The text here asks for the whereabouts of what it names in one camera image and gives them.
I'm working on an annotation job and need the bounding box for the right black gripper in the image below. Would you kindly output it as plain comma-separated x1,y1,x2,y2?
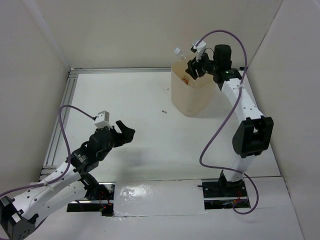
185,49,219,80

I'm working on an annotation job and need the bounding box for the red cap labelled bottle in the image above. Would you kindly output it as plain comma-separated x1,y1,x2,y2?
181,77,191,86

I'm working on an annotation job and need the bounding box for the clear bottle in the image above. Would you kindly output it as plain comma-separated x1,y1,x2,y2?
173,47,190,66

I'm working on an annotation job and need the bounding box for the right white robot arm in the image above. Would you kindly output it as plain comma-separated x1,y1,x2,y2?
186,42,274,196

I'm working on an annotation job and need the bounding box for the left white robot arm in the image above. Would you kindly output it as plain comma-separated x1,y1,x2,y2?
0,120,136,240

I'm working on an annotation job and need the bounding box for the beige plastic bin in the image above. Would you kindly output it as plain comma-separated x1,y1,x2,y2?
171,62,216,117

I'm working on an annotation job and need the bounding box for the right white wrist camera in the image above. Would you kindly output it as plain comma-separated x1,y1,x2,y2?
190,39,207,62

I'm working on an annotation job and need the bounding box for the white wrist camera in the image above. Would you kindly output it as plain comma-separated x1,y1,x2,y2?
94,111,112,129
190,39,207,62

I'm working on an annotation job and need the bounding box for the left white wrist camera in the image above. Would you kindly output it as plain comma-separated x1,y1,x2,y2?
94,111,112,129

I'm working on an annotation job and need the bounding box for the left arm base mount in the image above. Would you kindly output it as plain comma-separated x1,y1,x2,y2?
66,182,115,217

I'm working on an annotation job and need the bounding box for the aluminium frame rail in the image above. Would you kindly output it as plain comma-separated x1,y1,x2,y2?
38,66,247,181

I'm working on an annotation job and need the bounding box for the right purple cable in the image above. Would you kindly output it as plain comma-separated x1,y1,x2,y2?
199,29,260,216

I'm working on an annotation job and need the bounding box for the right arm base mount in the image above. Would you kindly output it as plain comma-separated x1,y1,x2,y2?
197,180,251,210

